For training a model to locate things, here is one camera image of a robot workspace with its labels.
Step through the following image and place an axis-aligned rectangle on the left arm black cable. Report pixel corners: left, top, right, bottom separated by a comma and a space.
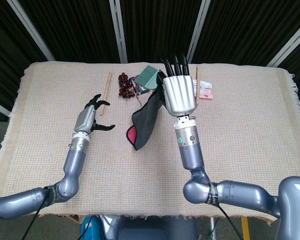
21, 186, 52, 240

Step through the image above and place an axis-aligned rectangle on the metal table leg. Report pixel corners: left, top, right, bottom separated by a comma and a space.
209, 216, 216, 240

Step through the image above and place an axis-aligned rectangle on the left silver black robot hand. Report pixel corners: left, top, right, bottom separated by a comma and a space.
73, 94, 116, 135

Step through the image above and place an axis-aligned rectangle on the pink and white packet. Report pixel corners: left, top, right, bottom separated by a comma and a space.
192, 79, 214, 100

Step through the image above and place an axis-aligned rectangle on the green plastic dustpan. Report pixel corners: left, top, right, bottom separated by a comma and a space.
135, 65, 166, 91

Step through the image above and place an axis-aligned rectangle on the dark pleated curtain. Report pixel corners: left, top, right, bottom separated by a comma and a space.
0, 0, 300, 121

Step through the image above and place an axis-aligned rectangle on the pink cloth with black trim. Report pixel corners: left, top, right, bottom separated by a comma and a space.
126, 89, 166, 151

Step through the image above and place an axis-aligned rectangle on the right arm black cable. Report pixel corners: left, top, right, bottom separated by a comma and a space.
214, 199, 241, 240

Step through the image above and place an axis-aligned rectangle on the blue plastic cover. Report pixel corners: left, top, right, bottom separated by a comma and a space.
80, 215, 108, 240

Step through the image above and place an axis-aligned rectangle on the grey-blue robot torso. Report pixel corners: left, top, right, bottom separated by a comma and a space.
103, 214, 200, 240

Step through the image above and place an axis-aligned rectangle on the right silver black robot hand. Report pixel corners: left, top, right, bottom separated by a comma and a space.
156, 52, 198, 117

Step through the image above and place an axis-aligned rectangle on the dark red grape bunch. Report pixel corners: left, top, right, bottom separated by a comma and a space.
118, 72, 143, 108

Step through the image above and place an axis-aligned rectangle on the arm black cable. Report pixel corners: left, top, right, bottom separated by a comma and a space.
21, 186, 52, 240
214, 199, 241, 240

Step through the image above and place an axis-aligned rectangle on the wooden stick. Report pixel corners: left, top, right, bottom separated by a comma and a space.
100, 72, 113, 116
194, 65, 201, 105

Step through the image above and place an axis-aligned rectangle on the dark snack packet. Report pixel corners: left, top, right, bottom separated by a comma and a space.
129, 76, 152, 96

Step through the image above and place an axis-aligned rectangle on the beige woven tablecloth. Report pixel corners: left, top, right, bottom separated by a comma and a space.
0, 61, 300, 223

